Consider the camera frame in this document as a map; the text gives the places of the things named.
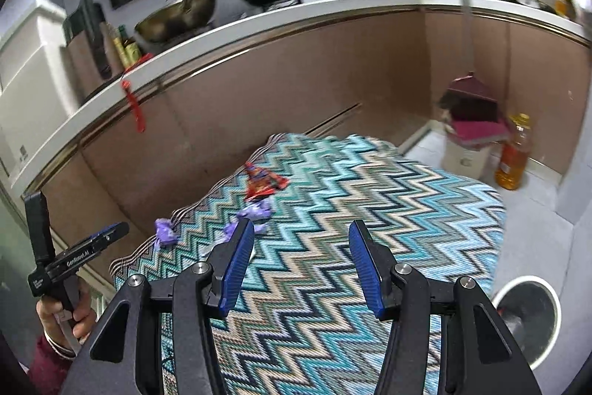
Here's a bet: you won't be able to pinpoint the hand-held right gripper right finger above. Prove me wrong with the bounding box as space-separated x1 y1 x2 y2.
348 219 542 395

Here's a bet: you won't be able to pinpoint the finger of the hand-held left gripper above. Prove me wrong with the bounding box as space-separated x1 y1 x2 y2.
69 222 131 256

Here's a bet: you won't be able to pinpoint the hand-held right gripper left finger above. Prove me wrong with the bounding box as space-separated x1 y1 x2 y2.
58 218 256 395

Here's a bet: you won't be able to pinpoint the white round trash can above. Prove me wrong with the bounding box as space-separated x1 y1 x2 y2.
490 276 562 370

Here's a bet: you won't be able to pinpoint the person's left forearm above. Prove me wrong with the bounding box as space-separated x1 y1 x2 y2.
25 328 81 395

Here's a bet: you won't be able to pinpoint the person's left hand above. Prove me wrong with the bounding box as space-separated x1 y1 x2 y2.
36 275 99 346

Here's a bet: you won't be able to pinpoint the purple candy wrapper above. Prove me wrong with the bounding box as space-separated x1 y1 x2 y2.
155 217 180 247
222 220 270 244
236 201 275 223

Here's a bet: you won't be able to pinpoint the red snack wrapper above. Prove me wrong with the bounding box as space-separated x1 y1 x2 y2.
243 161 290 202

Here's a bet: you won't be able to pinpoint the zigzag knit mat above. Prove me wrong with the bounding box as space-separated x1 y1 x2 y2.
108 132 507 395

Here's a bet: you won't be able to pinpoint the red ribbon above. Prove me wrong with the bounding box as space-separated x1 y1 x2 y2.
121 53 153 132

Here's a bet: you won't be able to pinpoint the cardboard box on floor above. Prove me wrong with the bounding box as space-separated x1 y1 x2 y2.
443 129 493 180

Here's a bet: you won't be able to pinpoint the white cabinet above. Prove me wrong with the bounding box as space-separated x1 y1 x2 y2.
0 1 81 176

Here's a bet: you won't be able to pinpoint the brown knife block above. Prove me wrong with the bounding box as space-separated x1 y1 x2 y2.
62 0 114 93

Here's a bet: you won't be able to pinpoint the amber cooking oil bottle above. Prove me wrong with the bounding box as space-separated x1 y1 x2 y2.
495 113 532 191

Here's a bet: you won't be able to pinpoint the tall yellow sauce bottle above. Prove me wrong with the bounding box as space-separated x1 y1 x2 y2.
115 24 132 72

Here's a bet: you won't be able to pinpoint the brown base cabinets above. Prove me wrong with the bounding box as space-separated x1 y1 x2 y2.
28 6 592 285

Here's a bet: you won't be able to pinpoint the brass coloured wok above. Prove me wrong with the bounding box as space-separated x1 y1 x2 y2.
134 0 218 45

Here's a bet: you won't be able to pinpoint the white kitchen countertop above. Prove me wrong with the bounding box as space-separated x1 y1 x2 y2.
9 0 592 192

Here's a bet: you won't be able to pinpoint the gas stove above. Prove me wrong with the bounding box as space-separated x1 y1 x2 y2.
139 0 307 53

